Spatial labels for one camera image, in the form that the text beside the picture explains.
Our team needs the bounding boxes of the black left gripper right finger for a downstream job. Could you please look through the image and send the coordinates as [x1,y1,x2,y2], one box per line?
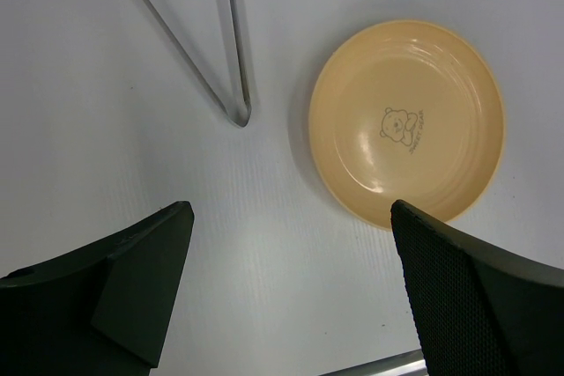
[391,200,563,375]

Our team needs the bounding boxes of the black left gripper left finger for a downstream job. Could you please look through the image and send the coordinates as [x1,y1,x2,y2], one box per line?
[1,201,194,375]

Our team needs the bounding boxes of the stainless steel tongs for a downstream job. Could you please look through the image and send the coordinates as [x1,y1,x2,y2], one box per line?
[142,0,252,128]

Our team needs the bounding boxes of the beige round plate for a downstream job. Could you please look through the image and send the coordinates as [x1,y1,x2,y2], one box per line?
[308,19,506,231]

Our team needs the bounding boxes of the aluminium front rail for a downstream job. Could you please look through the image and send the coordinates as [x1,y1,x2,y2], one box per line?
[324,350,428,376]

